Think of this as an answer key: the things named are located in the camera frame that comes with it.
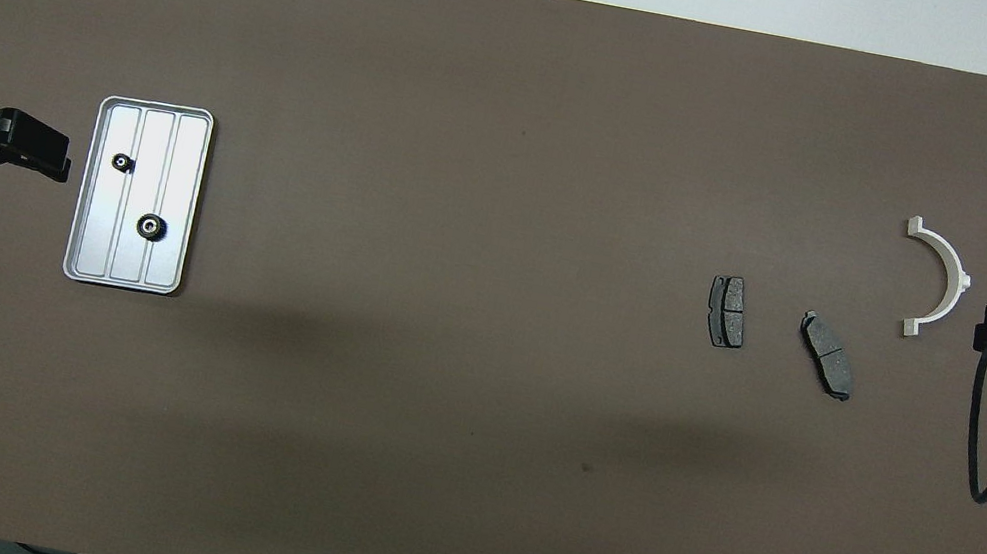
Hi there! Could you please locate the large black bearing gear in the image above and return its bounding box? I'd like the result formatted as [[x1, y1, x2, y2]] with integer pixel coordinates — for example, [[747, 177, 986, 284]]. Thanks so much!
[[134, 212, 169, 245]]

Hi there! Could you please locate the silver metal tray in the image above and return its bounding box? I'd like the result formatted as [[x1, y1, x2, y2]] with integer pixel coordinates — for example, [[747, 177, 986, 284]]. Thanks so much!
[[60, 90, 217, 300]]

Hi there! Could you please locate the long dark brake pad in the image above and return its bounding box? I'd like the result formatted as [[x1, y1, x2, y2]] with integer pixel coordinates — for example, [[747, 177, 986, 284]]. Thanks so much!
[[788, 309, 865, 403]]

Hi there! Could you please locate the short dark brake pad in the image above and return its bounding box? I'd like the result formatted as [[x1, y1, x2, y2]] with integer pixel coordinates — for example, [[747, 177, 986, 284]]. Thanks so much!
[[701, 272, 755, 352]]

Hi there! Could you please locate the brown table mat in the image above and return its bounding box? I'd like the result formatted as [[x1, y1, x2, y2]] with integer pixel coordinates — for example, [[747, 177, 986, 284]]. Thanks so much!
[[0, 0, 987, 554]]

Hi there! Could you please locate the white semicircular bracket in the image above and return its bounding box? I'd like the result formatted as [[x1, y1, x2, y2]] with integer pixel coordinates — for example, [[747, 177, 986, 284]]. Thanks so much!
[[887, 214, 982, 348]]

